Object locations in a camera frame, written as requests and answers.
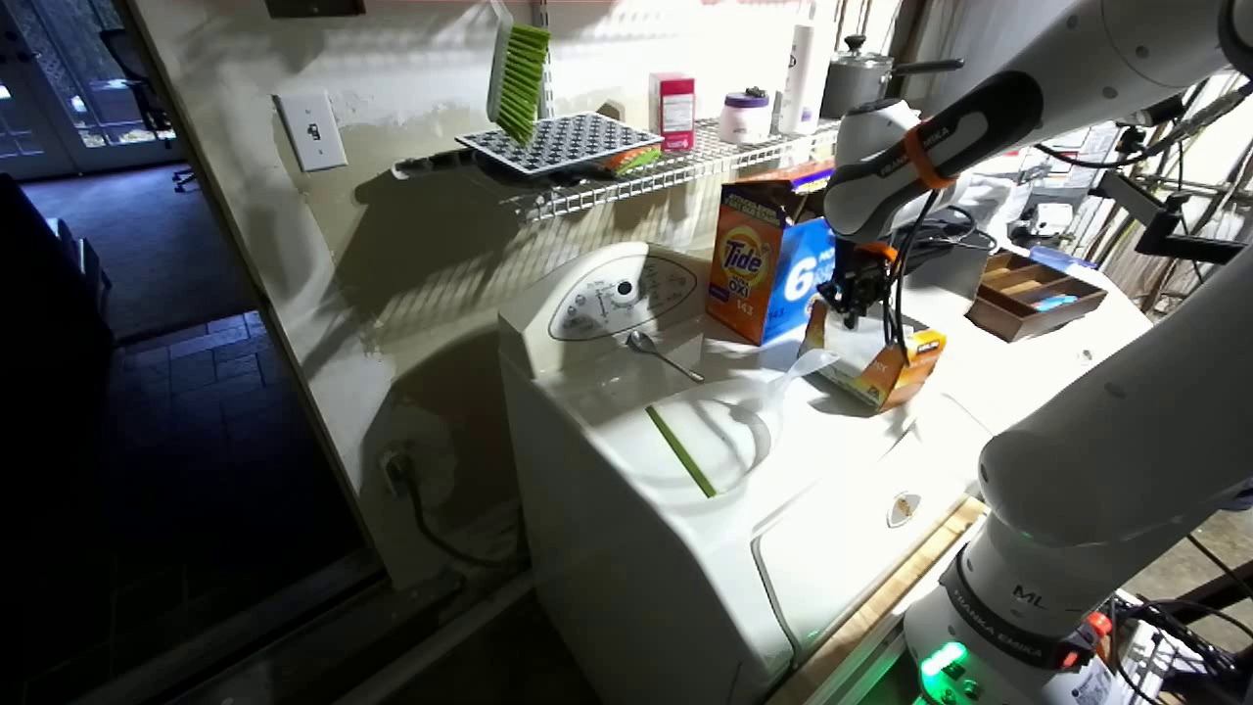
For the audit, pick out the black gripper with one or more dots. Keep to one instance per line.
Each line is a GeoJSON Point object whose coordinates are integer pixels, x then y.
{"type": "Point", "coordinates": [862, 273]}

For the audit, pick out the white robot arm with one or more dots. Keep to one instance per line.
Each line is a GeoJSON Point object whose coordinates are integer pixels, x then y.
{"type": "Point", "coordinates": [1136, 443]}

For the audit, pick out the small orange paper box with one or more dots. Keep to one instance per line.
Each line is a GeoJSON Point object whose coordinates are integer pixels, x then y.
{"type": "Point", "coordinates": [901, 376]}

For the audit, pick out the orange blue detergent box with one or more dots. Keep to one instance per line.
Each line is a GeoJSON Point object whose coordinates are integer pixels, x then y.
{"type": "Point", "coordinates": [756, 267]}

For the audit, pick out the pink white box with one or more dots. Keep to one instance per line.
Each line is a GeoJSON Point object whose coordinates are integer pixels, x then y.
{"type": "Point", "coordinates": [676, 114]}

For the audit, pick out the brown wooden tray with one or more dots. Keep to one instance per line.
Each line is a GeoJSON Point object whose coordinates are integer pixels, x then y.
{"type": "Point", "coordinates": [1031, 301]}

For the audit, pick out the metal spoon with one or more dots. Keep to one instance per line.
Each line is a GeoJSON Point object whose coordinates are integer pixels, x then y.
{"type": "Point", "coordinates": [661, 354]}

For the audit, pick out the green strip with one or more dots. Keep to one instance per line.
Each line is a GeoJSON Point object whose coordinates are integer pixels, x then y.
{"type": "Point", "coordinates": [683, 451]}

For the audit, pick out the metal kettle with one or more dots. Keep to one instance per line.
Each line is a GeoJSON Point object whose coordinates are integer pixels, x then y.
{"type": "Point", "coordinates": [855, 85]}

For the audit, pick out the white jar with lid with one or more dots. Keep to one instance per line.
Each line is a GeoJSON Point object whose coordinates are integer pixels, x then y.
{"type": "Point", "coordinates": [747, 121]}

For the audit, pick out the tall white bottle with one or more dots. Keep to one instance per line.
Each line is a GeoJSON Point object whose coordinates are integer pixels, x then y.
{"type": "Point", "coordinates": [798, 79]}

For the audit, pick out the small colourful packet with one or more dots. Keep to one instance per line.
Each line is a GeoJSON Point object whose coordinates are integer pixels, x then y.
{"type": "Point", "coordinates": [632, 164]}

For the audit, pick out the white toy washing machine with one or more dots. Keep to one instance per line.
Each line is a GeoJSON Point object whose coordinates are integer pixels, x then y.
{"type": "Point", "coordinates": [629, 551]}

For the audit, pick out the grey dimpled tray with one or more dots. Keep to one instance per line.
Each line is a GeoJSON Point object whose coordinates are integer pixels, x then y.
{"type": "Point", "coordinates": [560, 143]}

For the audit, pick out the green perforated panel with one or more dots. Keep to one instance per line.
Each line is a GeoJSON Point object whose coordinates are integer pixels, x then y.
{"type": "Point", "coordinates": [526, 79]}

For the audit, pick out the black camera stand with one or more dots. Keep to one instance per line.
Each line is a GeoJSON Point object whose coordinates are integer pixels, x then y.
{"type": "Point", "coordinates": [1162, 217]}

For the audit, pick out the white wall outlet plate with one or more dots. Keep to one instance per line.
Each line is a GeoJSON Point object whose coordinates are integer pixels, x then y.
{"type": "Point", "coordinates": [316, 130]}

